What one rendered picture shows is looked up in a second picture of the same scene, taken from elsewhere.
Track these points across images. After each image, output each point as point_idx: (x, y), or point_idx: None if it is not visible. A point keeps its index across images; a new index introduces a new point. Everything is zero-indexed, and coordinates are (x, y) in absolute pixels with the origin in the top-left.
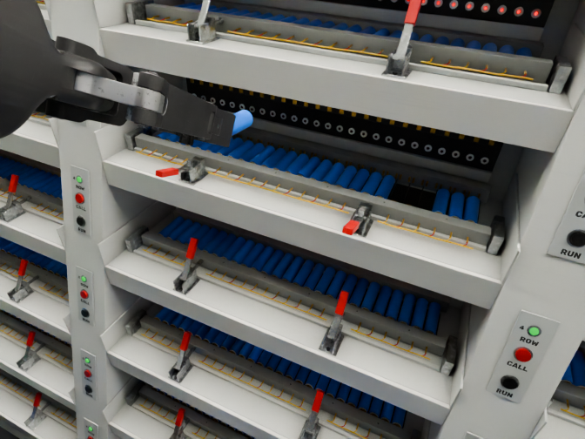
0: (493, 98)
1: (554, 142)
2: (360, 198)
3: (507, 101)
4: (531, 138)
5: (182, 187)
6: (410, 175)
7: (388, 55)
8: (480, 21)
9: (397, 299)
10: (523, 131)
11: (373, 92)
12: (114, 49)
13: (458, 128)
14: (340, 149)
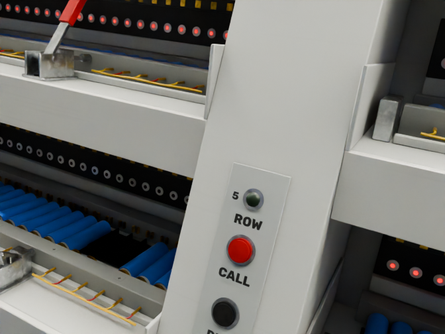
0: (121, 103)
1: (195, 164)
2: (26, 241)
3: (135, 106)
4: (171, 159)
5: None
6: (134, 223)
7: (24, 51)
8: (207, 47)
9: None
10: (160, 148)
11: (10, 96)
12: None
13: (96, 144)
14: (71, 188)
